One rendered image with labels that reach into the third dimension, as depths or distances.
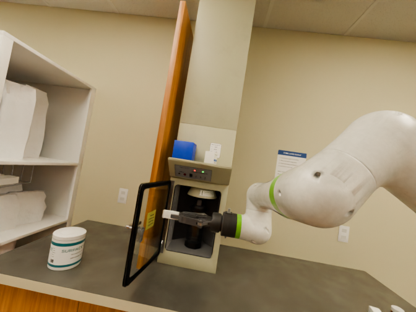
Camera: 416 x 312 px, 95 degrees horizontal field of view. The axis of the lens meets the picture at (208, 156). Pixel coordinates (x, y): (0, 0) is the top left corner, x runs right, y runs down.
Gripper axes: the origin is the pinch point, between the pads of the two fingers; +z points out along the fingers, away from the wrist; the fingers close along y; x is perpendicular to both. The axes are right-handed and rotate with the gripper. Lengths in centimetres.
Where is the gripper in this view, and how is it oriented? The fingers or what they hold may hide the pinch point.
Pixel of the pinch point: (171, 215)
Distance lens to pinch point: 82.5
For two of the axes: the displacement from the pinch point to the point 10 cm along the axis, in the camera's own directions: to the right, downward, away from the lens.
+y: -0.6, -0.6, -10.0
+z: -9.9, -1.4, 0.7
